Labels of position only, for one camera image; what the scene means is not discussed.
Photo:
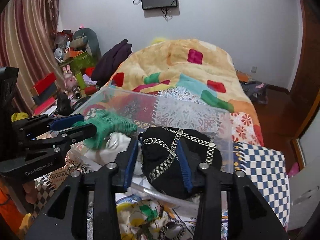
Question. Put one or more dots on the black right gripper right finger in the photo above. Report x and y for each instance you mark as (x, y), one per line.
(249, 214)

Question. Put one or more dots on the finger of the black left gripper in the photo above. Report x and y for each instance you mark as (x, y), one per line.
(69, 137)
(66, 122)

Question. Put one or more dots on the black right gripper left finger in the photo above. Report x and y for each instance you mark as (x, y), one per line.
(65, 215)

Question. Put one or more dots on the green knitted glove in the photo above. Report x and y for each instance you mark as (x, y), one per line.
(106, 123)

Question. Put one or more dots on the white drawstring pouch with ring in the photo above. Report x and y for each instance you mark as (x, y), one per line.
(118, 142)

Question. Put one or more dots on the floral yellow scrunchie cloth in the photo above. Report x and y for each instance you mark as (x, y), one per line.
(148, 219)

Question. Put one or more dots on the black bag with chain pattern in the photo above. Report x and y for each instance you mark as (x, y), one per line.
(171, 157)

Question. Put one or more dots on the black plastic bag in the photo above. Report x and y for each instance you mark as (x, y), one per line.
(63, 105)

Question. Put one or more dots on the red gift box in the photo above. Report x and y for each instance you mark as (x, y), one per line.
(43, 84)

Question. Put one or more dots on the red cylinder can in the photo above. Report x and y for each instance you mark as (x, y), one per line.
(91, 90)

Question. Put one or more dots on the patterned bed cover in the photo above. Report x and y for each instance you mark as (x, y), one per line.
(249, 214)

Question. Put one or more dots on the pink rabbit figure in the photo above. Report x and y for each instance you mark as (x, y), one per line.
(69, 78)

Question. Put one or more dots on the green bottle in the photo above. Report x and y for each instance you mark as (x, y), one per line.
(80, 80)

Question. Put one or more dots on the red cloth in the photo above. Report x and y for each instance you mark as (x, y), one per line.
(89, 71)

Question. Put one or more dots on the white wardrobe sliding door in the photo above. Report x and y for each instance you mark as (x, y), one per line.
(304, 186)

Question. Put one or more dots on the dark purple clothing pile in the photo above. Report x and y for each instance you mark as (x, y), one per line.
(110, 62)

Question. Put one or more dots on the green storage box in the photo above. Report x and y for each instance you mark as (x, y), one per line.
(81, 61)

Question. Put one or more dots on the clear plastic storage box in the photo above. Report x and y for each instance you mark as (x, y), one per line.
(148, 111)

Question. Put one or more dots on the striped brown curtain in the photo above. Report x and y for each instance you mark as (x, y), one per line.
(28, 29)

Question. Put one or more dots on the colourful patchwork fleece blanket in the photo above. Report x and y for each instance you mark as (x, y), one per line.
(196, 68)

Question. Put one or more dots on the dark bag on floor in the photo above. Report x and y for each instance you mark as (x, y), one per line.
(256, 91)

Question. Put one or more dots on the brown wooden door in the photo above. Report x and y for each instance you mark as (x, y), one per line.
(305, 86)

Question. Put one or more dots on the wall power socket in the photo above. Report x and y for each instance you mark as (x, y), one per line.
(254, 69)

